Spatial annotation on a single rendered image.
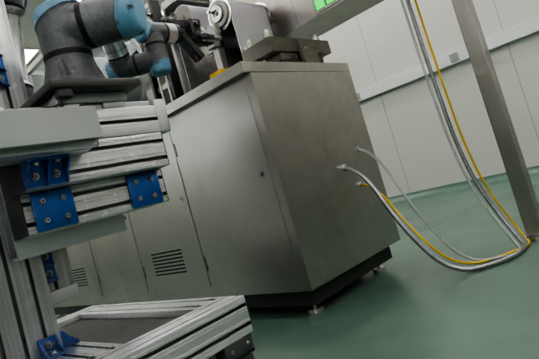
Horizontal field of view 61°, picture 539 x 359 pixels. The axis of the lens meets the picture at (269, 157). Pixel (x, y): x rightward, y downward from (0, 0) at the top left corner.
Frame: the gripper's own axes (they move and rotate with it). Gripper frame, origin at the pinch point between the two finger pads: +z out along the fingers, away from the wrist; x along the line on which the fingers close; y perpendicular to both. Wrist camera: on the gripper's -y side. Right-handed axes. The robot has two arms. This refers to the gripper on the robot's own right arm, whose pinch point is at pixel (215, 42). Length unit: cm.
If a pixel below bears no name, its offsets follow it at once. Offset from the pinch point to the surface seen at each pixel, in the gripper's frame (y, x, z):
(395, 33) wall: 43, 51, 278
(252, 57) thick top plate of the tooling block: -10.3, -9.1, 8.6
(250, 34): 4.0, -0.4, 21.5
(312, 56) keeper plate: -14.9, -22.1, 30.3
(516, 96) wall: -47, -29, 278
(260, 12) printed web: 15.4, -0.4, 32.3
